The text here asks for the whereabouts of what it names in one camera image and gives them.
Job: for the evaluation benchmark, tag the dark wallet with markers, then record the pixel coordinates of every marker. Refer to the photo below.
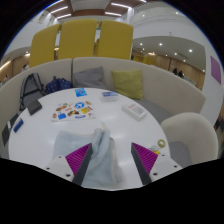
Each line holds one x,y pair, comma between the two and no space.
34,107

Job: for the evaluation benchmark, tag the person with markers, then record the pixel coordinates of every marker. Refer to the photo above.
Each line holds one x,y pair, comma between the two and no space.
180,74
175,71

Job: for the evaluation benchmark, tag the colourful sticker sheet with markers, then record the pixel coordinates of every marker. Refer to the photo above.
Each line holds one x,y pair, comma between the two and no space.
73,111

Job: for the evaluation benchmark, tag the blue card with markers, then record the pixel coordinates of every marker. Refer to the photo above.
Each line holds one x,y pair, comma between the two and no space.
81,92

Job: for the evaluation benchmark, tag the grey backpack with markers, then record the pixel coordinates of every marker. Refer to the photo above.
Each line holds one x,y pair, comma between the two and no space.
31,90

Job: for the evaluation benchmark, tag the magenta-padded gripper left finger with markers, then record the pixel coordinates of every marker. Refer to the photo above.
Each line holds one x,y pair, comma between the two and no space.
78,159

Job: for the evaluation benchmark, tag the ceiling strip lights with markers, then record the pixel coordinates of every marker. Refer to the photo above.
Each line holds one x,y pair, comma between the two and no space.
120,5

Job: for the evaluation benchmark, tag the small clear blue box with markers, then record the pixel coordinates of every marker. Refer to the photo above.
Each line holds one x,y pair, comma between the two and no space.
110,96

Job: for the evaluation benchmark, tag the flat white box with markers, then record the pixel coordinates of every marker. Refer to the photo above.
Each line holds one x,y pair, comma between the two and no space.
134,111

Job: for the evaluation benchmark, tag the yellow-green cushion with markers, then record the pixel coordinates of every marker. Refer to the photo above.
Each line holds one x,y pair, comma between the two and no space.
128,84

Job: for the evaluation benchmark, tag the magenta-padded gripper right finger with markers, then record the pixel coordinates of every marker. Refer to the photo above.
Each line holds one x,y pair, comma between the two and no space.
146,160

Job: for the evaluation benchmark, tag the light blue towel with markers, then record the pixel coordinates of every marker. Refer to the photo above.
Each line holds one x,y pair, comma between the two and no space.
101,156

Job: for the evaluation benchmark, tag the beige armchair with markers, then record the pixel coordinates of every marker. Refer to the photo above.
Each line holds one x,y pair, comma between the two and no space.
190,136

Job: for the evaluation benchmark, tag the grey cushion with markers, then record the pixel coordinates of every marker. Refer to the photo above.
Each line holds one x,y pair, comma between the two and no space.
89,78

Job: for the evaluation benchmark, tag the yellow partition panel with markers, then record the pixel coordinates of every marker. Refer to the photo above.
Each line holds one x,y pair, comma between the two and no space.
77,39
115,40
45,46

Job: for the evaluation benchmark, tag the small white device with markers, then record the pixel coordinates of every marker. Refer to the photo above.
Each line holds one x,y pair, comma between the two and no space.
9,125

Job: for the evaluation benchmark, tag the curved beige sofa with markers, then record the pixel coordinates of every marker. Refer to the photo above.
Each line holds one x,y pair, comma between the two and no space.
166,90

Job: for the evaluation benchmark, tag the dark blue bag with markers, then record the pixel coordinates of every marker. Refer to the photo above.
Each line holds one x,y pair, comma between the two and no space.
58,85

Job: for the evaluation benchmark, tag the purple wall sign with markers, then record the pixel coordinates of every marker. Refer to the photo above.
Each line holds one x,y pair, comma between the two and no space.
216,70

